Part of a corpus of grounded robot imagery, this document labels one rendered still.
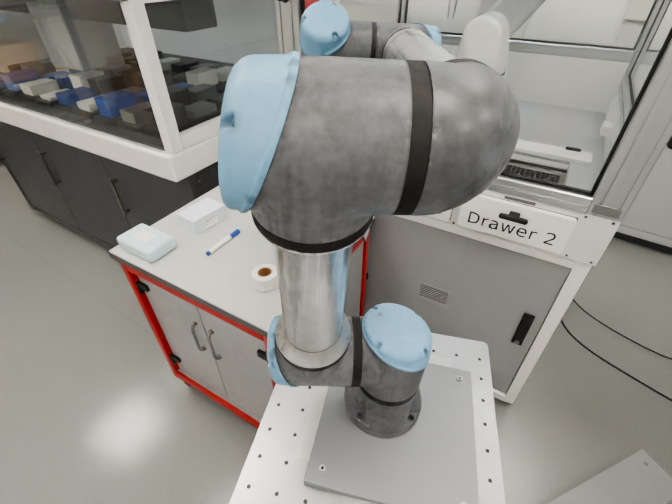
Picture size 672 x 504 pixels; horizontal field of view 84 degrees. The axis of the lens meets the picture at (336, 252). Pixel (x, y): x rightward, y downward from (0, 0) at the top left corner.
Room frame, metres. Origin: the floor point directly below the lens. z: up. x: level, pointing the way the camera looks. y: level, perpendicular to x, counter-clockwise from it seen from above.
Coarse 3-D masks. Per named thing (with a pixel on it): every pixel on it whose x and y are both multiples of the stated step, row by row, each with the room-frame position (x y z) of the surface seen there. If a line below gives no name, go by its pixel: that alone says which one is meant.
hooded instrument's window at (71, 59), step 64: (0, 0) 1.59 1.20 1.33; (64, 0) 1.38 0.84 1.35; (192, 0) 1.46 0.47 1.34; (256, 0) 1.74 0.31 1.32; (0, 64) 1.72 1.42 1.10; (64, 64) 1.46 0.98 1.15; (128, 64) 1.27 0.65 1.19; (192, 64) 1.41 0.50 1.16; (128, 128) 1.33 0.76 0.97; (192, 128) 1.36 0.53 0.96
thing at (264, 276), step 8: (264, 264) 0.77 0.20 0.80; (256, 272) 0.74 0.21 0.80; (264, 272) 0.75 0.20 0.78; (272, 272) 0.74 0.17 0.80; (256, 280) 0.71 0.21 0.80; (264, 280) 0.70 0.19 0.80; (272, 280) 0.71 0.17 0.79; (256, 288) 0.71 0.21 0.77; (264, 288) 0.70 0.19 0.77; (272, 288) 0.71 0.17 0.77
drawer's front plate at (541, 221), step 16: (464, 208) 0.93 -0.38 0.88; (480, 208) 0.91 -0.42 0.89; (496, 208) 0.89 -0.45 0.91; (512, 208) 0.87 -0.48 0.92; (528, 208) 0.85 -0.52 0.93; (464, 224) 0.92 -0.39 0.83; (480, 224) 0.90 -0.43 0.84; (512, 224) 0.86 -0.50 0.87; (528, 224) 0.84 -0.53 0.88; (544, 224) 0.82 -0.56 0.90; (560, 224) 0.80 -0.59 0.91; (528, 240) 0.83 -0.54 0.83; (544, 240) 0.81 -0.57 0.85; (560, 240) 0.80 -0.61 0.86
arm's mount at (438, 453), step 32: (448, 384) 0.43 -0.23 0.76; (448, 416) 0.36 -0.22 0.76; (320, 448) 0.29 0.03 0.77; (352, 448) 0.30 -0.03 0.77; (384, 448) 0.30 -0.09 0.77; (416, 448) 0.30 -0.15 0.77; (448, 448) 0.30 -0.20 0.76; (320, 480) 0.24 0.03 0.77; (352, 480) 0.24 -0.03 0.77; (384, 480) 0.25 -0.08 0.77; (416, 480) 0.25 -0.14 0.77; (448, 480) 0.25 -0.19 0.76
